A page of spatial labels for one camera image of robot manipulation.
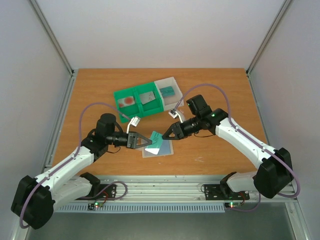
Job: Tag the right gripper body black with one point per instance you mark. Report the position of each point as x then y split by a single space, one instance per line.
179 130

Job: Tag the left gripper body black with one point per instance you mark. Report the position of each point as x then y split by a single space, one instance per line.
124 142

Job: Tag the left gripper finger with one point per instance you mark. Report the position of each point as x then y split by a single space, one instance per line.
140 139
143 145

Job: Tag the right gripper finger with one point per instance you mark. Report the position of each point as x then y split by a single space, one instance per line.
173 128
171 136

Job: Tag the beige card holder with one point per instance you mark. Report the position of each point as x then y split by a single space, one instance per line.
166 149

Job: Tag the teal card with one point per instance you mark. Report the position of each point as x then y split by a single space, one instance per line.
157 141
167 91

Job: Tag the white card magnetic stripe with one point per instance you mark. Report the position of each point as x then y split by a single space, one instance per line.
143 98

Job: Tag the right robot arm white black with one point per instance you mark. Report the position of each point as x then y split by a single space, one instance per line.
274 166

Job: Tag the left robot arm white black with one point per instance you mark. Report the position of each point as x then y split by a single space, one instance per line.
36 198

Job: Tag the card with red circle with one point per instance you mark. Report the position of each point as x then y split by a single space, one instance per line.
126 101

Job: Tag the grey card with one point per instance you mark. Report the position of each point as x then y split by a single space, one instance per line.
150 95

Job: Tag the middle green bin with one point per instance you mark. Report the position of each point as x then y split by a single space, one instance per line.
152 107

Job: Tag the green bin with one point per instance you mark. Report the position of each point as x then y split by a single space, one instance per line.
152 107
131 111

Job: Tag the left green bin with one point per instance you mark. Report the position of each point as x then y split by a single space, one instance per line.
131 111

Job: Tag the white bin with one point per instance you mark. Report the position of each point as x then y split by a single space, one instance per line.
169 102

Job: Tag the left controller board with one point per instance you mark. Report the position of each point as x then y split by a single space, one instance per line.
95 205

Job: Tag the controller board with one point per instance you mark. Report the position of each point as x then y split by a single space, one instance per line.
95 205
232 205

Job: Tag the right controller board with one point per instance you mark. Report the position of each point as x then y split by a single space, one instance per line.
232 205

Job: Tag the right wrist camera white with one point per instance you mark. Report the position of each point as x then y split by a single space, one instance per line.
177 114

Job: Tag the aluminium rail frame front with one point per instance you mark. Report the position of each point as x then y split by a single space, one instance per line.
160 187

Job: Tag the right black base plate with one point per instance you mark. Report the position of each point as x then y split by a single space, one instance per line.
213 192

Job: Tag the grey slotted cable duct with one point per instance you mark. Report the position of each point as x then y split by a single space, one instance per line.
143 208

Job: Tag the right aluminium corner post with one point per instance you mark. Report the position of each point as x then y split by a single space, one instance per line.
269 34

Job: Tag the aluminium corner post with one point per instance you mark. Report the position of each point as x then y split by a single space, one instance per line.
269 34
47 28

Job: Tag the left aluminium corner post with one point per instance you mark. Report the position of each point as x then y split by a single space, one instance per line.
47 28

